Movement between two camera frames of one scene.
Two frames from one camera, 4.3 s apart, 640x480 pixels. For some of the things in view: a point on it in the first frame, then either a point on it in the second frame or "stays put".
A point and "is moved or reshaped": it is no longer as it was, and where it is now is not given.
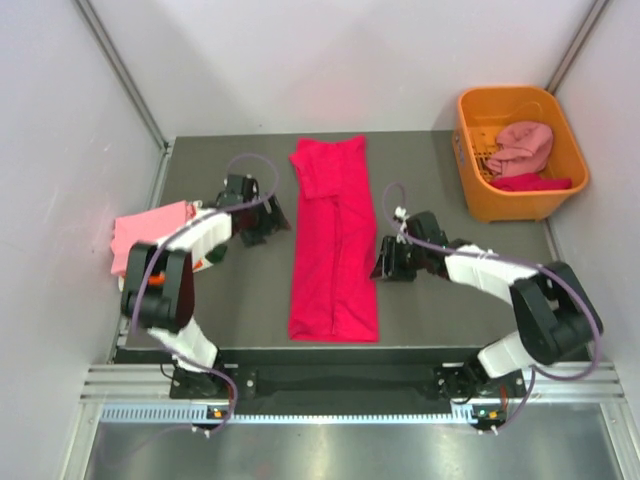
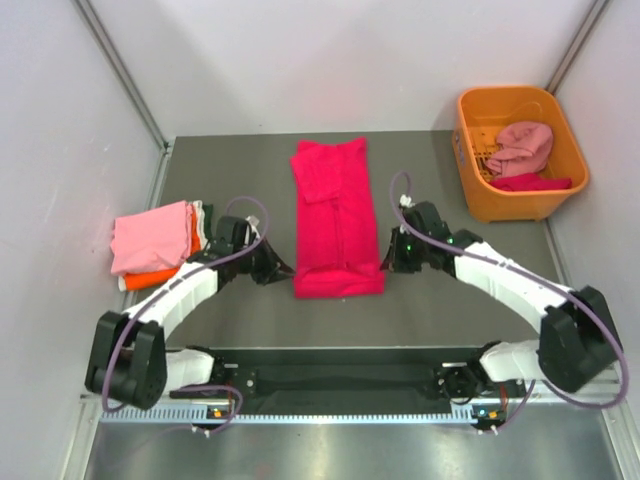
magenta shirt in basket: x=529 y=181 stays put
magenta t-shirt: x=333 y=290 is moved or reshaped
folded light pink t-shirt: x=148 y=227 stays put
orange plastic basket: x=519 y=156 stays put
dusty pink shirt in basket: x=522 y=148 stays put
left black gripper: x=272 y=223 → x=272 y=268
